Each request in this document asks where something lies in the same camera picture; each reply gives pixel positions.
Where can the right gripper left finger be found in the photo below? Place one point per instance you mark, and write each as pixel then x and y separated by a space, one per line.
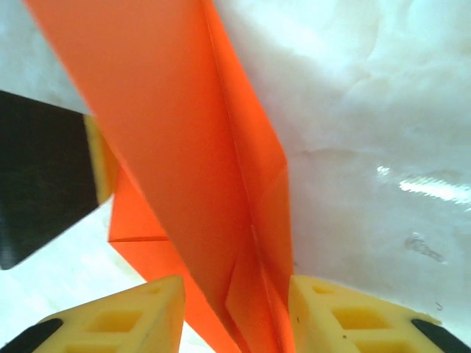
pixel 162 316

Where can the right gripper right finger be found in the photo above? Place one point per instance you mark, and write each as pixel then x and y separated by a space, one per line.
pixel 312 323

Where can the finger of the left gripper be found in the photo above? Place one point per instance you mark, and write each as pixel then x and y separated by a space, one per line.
pixel 37 165

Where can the orange paper sheet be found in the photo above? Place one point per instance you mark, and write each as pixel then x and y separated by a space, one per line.
pixel 165 147

